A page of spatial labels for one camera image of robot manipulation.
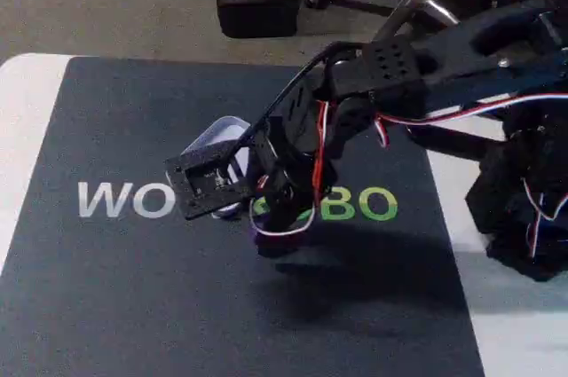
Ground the pale lavender rectangular tray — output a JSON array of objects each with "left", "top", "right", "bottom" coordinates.
[{"left": 167, "top": 115, "right": 255, "bottom": 222}]

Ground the purple cube block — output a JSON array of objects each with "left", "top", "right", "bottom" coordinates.
[{"left": 249, "top": 225, "right": 269, "bottom": 252}]

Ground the white cable loop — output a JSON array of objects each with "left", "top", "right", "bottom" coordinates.
[{"left": 249, "top": 204, "right": 317, "bottom": 237}]

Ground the black WOWROBO printed mat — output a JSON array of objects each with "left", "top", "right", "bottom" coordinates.
[{"left": 0, "top": 56, "right": 485, "bottom": 377}]

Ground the red white black servo cable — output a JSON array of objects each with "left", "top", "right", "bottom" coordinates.
[{"left": 521, "top": 176, "right": 568, "bottom": 259}]

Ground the thin black camera cable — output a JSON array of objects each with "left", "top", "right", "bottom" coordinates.
[{"left": 235, "top": 41, "right": 366, "bottom": 150}]

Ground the black square camera module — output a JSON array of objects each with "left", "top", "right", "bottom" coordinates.
[{"left": 164, "top": 140, "right": 259, "bottom": 223}]

